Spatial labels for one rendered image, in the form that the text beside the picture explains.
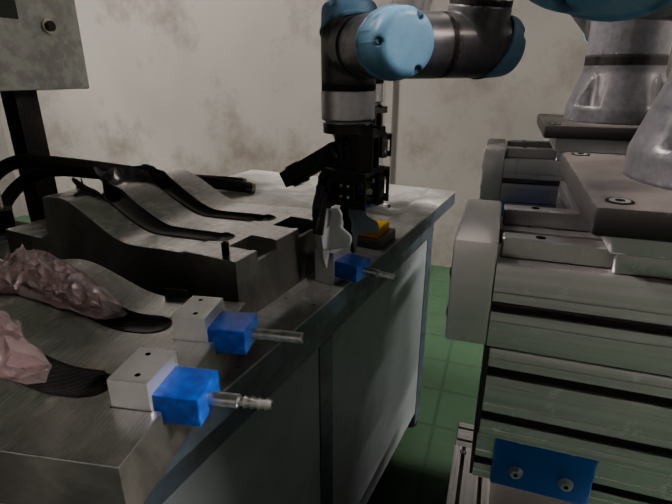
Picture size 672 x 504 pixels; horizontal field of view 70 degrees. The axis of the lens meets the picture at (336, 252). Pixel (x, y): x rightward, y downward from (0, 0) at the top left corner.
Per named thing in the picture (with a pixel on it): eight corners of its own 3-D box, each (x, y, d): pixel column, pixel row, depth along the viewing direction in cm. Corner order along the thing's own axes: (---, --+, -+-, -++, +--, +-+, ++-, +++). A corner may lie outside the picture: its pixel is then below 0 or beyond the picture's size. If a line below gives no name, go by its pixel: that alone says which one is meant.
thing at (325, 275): (402, 288, 74) (404, 256, 72) (387, 300, 70) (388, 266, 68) (332, 270, 81) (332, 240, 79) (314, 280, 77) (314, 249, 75)
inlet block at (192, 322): (308, 347, 53) (307, 304, 51) (297, 374, 48) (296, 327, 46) (197, 337, 55) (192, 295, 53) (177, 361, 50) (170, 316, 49)
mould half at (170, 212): (331, 260, 85) (330, 185, 80) (240, 324, 63) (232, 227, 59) (131, 222, 106) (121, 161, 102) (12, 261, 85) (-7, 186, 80)
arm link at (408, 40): (467, 4, 52) (415, 14, 61) (374, -2, 48) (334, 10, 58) (461, 81, 55) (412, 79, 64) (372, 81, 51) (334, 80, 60)
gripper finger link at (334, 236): (341, 274, 68) (352, 210, 67) (307, 265, 71) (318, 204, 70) (352, 273, 71) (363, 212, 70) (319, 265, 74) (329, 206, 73)
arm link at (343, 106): (310, 91, 65) (342, 89, 72) (310, 125, 67) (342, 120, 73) (357, 92, 61) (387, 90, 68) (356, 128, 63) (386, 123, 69)
